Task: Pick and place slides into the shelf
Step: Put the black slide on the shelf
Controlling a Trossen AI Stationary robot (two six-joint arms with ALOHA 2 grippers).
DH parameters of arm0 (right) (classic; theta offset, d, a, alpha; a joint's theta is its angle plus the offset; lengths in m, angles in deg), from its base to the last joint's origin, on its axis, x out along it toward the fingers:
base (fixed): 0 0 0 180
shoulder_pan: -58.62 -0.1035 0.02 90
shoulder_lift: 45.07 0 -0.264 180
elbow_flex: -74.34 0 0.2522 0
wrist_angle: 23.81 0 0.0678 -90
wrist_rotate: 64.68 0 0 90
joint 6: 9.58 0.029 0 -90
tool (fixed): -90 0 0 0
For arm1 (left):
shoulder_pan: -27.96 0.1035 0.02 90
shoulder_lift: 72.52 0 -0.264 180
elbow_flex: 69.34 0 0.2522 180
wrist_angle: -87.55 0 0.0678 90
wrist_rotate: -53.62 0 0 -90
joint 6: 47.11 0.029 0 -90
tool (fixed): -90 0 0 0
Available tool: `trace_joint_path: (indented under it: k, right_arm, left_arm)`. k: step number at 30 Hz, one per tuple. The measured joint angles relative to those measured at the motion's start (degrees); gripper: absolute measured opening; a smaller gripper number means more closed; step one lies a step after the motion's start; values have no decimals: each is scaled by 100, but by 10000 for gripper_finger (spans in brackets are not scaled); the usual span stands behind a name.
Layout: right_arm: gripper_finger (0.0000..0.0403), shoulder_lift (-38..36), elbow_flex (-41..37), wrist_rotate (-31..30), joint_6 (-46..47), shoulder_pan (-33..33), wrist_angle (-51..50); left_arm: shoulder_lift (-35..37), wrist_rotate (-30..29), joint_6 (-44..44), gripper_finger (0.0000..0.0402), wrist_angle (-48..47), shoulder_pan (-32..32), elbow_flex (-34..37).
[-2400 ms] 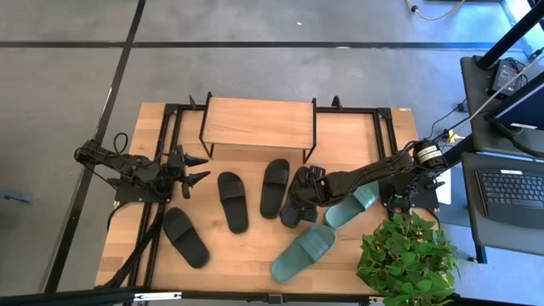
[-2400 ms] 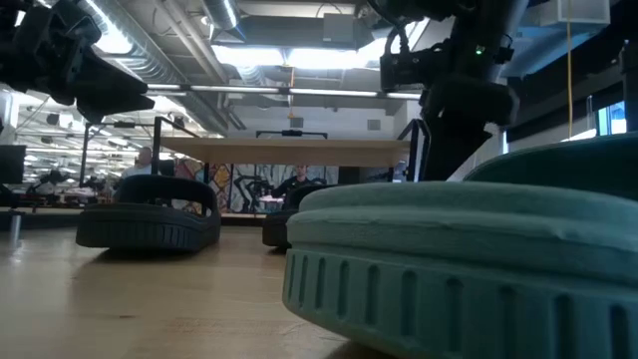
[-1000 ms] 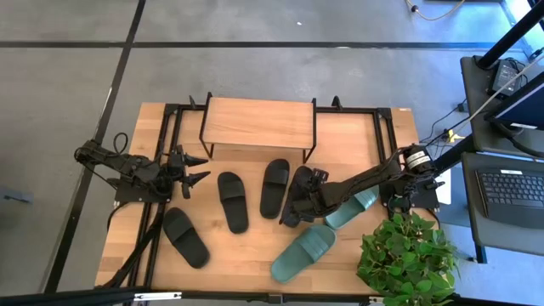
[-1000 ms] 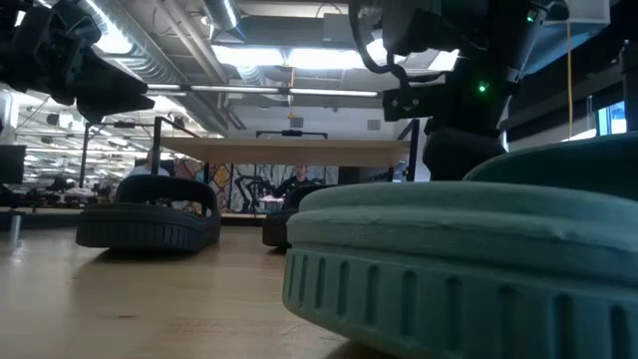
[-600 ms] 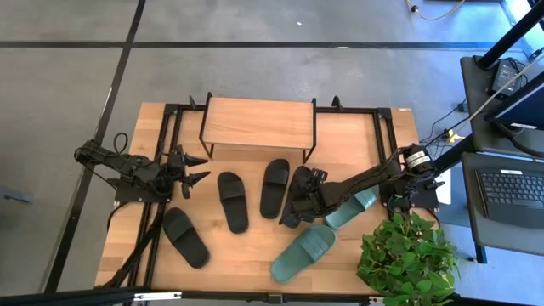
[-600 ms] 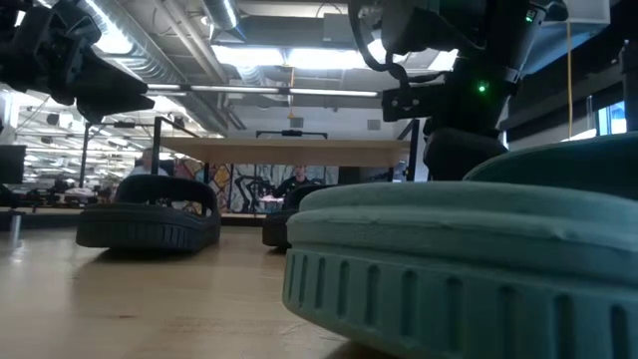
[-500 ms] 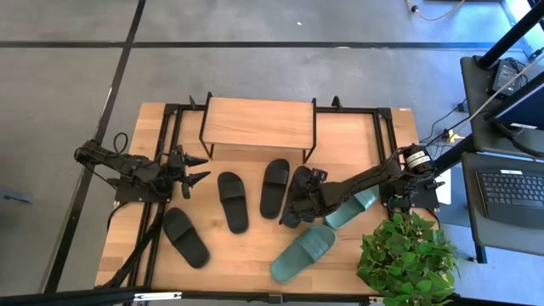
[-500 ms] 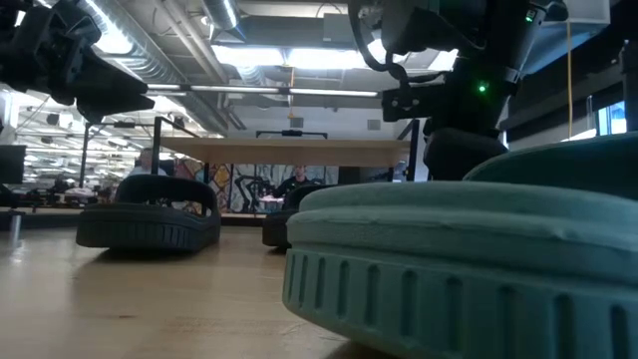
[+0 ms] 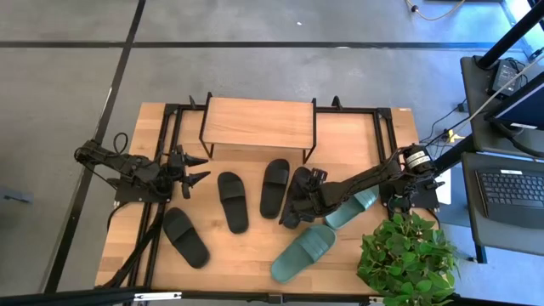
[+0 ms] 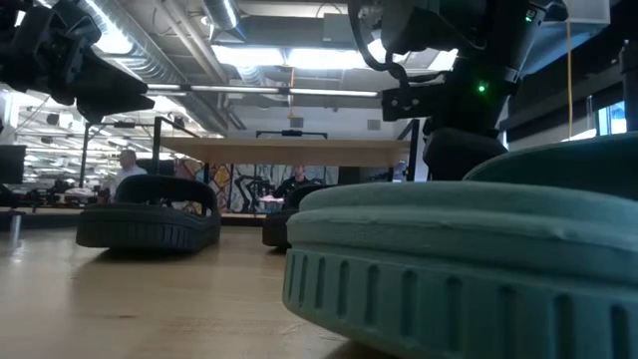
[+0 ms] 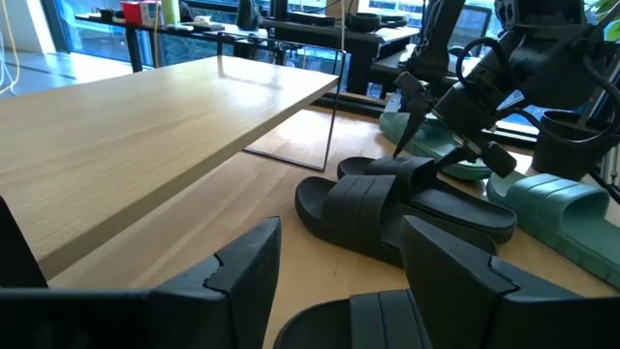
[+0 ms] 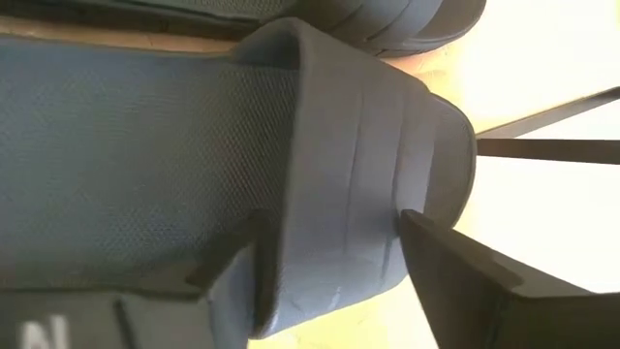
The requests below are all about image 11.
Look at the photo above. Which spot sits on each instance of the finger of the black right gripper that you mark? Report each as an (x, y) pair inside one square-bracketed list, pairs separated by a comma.
[(499, 160), (414, 102)]

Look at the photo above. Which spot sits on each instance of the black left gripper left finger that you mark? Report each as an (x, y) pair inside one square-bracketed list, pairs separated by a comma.
[(194, 315)]

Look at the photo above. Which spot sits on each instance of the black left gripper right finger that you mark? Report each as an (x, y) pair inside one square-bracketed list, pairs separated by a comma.
[(484, 315)]

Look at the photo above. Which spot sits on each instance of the green rubber slide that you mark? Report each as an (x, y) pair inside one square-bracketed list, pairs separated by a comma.
[(426, 143), (557, 213)]

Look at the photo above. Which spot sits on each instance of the black rubber slide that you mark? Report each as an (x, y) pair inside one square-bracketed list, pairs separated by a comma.
[(460, 213), (358, 208), (339, 325)]

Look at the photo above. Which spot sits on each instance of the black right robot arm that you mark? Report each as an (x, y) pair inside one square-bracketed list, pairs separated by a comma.
[(547, 53)]

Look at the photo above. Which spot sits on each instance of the dark wooden desk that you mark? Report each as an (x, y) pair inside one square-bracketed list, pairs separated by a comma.
[(358, 43)]

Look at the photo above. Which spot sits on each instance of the black round headset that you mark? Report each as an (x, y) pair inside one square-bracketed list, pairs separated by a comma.
[(363, 22)]

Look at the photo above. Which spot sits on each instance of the green bottle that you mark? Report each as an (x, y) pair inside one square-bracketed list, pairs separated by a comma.
[(170, 12)]

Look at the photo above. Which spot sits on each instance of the long black office desk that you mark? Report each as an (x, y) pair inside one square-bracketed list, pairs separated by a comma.
[(145, 31)]

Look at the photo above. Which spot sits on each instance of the white pink box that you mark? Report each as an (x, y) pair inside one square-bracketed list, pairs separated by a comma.
[(151, 12)]

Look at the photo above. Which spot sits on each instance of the red box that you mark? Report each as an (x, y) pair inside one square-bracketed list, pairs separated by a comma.
[(131, 12)]

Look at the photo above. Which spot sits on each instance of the wooden shelf black metal frame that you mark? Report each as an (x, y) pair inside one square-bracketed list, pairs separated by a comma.
[(121, 121)]

